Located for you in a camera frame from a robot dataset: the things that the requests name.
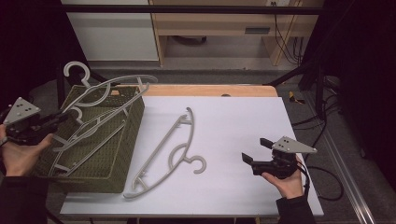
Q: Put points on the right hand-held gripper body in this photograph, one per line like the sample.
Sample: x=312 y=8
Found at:
x=292 y=144

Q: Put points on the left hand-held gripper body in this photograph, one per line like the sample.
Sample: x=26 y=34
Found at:
x=21 y=110

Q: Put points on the green woven basket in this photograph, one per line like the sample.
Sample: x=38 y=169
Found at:
x=109 y=155

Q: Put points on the person's right hand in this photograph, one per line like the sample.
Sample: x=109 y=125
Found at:
x=289 y=186

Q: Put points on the person's left hand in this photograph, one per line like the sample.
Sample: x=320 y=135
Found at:
x=21 y=158

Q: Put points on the white table board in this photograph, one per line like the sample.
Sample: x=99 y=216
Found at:
x=249 y=124

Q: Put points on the yellow and black tool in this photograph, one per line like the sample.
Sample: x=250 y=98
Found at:
x=294 y=99

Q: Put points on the black curtain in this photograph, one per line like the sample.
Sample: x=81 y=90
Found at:
x=28 y=46
x=364 y=62

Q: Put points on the wooden table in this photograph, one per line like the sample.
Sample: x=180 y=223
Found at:
x=202 y=90

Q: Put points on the white cabinet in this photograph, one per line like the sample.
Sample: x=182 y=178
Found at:
x=112 y=37

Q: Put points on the light wooden desk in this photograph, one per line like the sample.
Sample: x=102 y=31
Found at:
x=211 y=23

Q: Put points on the aluminium rail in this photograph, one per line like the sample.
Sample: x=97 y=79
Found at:
x=348 y=180

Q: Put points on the white wall socket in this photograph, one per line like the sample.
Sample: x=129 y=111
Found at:
x=278 y=2

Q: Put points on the black horizontal frame bar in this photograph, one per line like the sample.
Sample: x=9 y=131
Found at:
x=186 y=9

